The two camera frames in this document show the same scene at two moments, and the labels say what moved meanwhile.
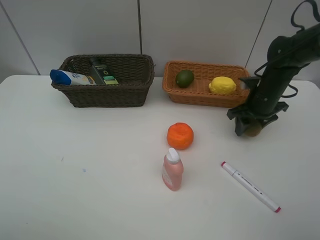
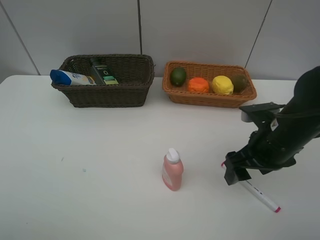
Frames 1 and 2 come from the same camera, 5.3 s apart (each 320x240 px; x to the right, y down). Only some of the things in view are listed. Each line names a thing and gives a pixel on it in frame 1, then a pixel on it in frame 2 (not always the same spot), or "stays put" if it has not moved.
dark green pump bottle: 101,72 stays put
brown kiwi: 253,129 to 240,82
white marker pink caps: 242,179 stays put
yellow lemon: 222,85 stays put
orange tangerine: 180,135 to 198,85
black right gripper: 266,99 to 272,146
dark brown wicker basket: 135,73 stays put
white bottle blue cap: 61,77 stays put
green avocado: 184,78 to 178,76
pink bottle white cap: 172,170 stays put
